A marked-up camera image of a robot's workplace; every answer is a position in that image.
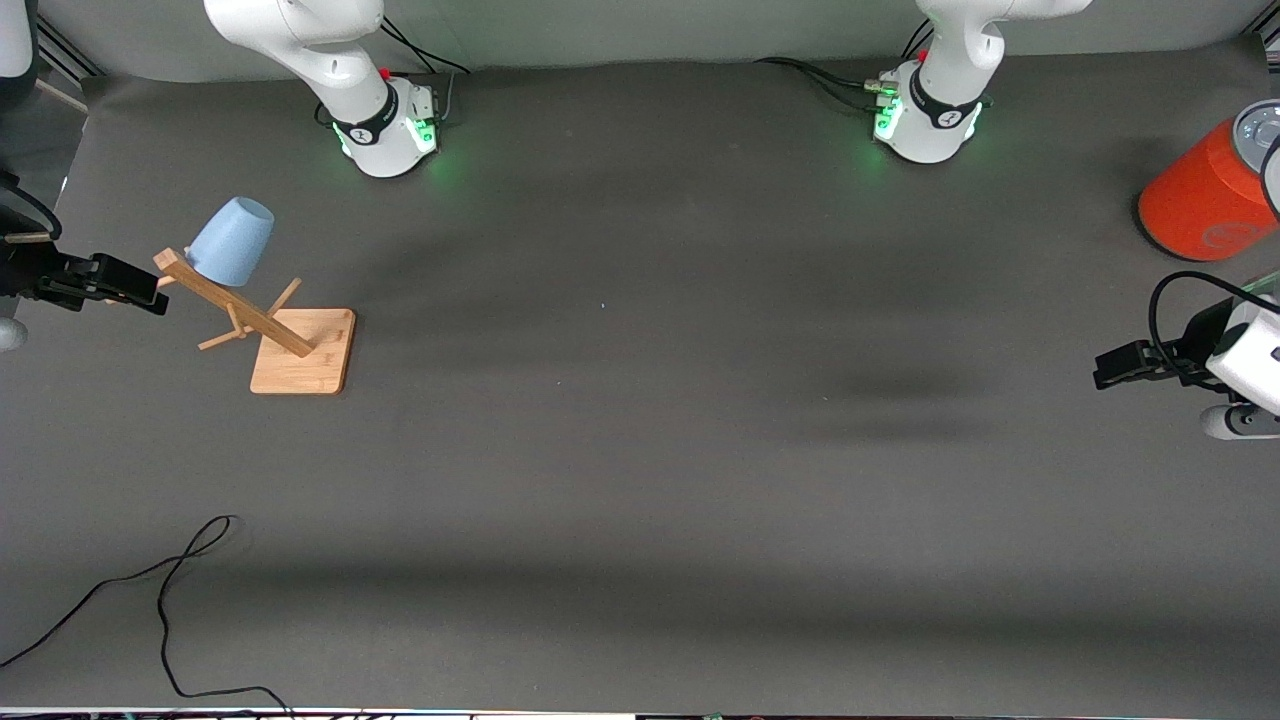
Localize light blue plastic cup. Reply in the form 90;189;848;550
186;196;276;289

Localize wooden cup rack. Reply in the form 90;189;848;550
153;248;358;396

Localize orange cylindrical can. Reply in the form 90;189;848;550
1136;99;1280;264

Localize dark grey table mat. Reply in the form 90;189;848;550
0;38;1280;714

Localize aluminium frame rail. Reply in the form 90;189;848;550
36;18;103;83

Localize thin black table cable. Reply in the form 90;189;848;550
0;514;297;717

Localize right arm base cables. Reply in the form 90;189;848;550
374;14;472;128

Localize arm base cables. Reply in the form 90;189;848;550
374;14;472;128
751;18;933;112

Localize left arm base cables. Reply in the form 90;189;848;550
751;18;933;112

